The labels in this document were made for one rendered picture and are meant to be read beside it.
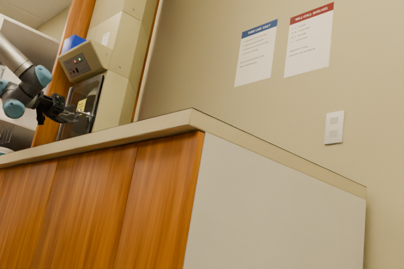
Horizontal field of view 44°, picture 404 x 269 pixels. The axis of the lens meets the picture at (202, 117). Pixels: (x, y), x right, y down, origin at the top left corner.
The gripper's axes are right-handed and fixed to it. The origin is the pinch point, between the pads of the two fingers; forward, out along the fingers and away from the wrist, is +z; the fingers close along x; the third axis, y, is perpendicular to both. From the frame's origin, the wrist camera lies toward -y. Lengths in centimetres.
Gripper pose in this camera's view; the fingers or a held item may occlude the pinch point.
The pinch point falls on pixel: (74, 119)
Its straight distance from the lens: 220.9
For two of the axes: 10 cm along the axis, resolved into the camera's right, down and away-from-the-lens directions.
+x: -1.5, -7.8, 6.1
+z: 7.3, 3.3, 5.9
